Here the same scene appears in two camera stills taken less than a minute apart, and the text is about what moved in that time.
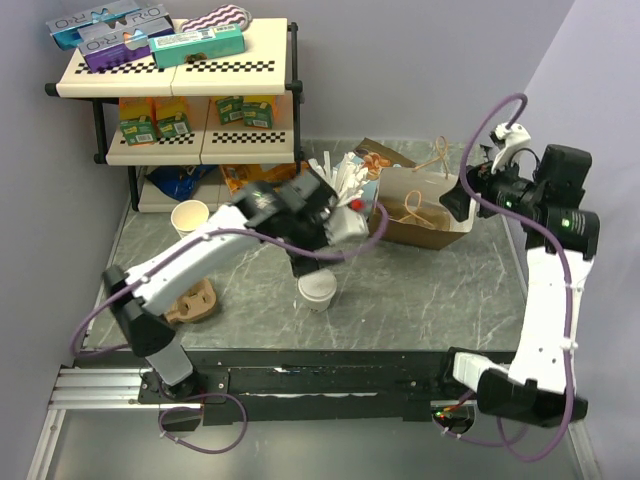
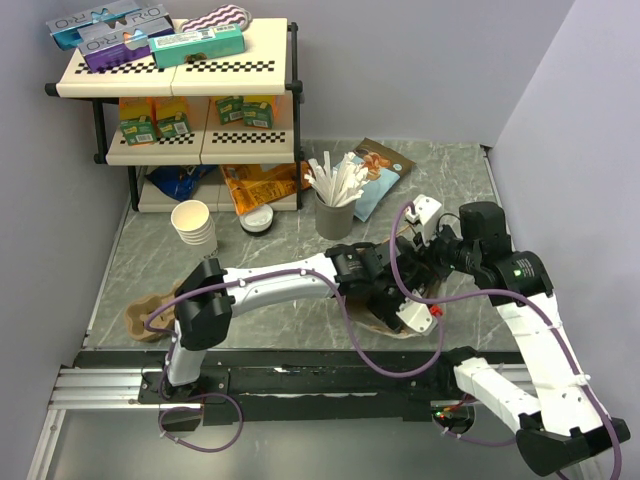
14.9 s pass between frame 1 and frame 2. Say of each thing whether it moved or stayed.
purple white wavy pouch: stayed
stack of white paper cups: stayed
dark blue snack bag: stayed
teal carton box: stayed
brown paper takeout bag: moved
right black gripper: moved
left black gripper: moved
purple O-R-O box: stayed
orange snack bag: stayed
